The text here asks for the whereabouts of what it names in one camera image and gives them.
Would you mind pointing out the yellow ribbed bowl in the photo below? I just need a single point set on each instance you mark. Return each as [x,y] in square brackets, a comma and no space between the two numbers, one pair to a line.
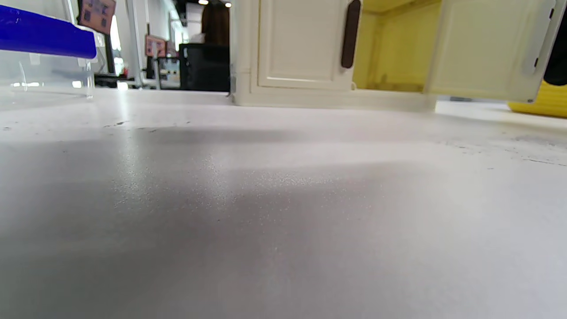
[545,104]

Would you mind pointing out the cream plastic cabinet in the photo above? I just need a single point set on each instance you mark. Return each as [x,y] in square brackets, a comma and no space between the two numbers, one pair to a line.
[301,44]

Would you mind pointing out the clear plastic box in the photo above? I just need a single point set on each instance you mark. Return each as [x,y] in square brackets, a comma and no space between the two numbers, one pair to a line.
[44,40]

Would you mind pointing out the person's right hand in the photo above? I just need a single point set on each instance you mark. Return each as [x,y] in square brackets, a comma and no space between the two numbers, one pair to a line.
[558,62]

